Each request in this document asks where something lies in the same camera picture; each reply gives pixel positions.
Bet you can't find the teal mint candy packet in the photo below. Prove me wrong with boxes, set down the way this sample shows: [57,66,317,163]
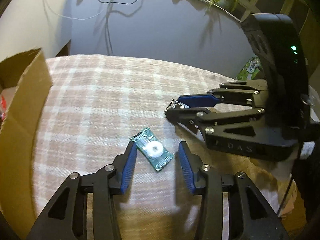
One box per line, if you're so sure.
[130,127,174,172]

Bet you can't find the green white carton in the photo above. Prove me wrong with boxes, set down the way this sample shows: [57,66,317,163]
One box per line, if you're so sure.
[235,56,263,81]

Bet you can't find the plaid tablecloth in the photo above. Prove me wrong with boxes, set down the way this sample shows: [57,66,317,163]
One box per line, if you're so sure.
[32,55,287,239]

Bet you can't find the red snack bag in box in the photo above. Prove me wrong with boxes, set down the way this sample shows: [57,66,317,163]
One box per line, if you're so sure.
[1,95,7,122]

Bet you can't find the brown cardboard box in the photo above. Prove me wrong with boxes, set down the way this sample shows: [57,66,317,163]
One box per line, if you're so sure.
[1,48,52,239]

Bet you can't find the white cable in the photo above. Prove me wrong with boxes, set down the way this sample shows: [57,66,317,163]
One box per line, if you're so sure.
[41,0,116,21]

